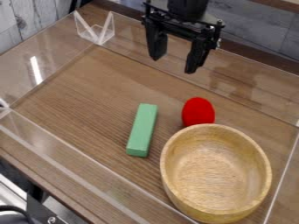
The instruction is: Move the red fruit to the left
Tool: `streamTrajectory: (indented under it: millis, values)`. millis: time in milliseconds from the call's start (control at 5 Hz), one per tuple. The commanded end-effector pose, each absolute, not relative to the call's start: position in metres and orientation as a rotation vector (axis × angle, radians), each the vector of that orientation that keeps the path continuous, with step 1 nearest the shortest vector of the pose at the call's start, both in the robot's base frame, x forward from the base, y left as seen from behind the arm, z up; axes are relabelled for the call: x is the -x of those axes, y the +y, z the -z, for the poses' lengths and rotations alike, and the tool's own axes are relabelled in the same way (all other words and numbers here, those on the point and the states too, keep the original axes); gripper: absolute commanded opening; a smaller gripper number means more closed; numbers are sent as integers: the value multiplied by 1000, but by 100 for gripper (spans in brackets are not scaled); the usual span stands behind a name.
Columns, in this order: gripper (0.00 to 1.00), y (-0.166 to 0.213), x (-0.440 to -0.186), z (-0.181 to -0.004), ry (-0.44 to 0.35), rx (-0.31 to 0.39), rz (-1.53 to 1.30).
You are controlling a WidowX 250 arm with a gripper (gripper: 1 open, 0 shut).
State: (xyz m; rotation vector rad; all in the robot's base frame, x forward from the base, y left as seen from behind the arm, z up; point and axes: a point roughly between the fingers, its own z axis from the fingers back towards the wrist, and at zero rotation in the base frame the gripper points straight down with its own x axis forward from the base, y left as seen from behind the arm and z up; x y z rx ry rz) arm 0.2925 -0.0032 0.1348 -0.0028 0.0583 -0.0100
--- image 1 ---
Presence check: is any red felt strawberry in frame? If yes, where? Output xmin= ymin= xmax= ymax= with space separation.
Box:
xmin=182 ymin=97 xmax=217 ymax=127

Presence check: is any clear acrylic enclosure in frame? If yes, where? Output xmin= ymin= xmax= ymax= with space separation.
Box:
xmin=0 ymin=8 xmax=299 ymax=224

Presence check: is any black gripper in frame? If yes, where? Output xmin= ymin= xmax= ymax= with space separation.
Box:
xmin=144 ymin=1 xmax=226 ymax=74

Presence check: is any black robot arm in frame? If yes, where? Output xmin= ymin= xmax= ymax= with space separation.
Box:
xmin=142 ymin=0 xmax=226 ymax=74

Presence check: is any black metal table frame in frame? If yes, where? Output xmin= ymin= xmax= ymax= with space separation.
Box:
xmin=0 ymin=158 xmax=88 ymax=224

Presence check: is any green rectangular block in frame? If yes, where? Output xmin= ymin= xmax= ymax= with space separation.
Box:
xmin=126 ymin=103 xmax=158 ymax=158

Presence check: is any wooden bowl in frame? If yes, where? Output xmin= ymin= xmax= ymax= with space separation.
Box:
xmin=160 ymin=124 xmax=273 ymax=224

